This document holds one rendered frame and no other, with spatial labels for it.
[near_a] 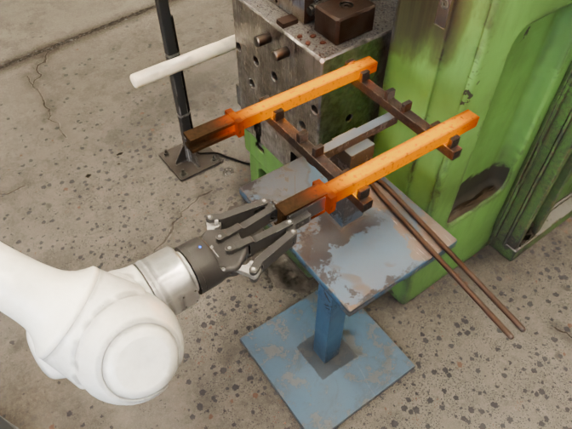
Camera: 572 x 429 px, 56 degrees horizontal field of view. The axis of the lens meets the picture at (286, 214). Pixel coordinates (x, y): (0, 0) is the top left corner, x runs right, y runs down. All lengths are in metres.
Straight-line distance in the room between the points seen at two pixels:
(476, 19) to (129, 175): 1.58
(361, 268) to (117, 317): 0.67
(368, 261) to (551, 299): 1.09
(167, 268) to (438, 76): 0.82
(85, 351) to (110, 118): 2.17
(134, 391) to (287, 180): 0.81
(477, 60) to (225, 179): 1.31
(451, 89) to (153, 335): 0.95
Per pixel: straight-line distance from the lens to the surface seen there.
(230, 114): 0.98
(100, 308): 0.54
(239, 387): 1.74
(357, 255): 1.11
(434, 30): 1.25
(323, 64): 1.25
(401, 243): 1.15
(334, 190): 0.84
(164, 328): 0.52
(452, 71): 1.26
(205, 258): 0.73
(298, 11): 1.37
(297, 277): 1.91
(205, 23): 3.22
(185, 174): 2.26
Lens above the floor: 1.60
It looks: 50 degrees down
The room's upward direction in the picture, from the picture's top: straight up
